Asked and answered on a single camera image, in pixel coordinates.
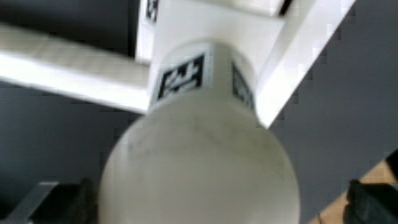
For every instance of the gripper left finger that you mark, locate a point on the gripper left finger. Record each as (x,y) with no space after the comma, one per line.
(59,203)

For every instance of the white L-shaped wall fence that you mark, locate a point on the white L-shaped wall fence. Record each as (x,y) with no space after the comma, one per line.
(68,45)

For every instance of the white lamp bulb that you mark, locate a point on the white lamp bulb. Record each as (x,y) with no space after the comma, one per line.
(198,170)

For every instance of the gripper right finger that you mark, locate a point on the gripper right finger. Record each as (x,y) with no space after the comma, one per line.
(372,207)

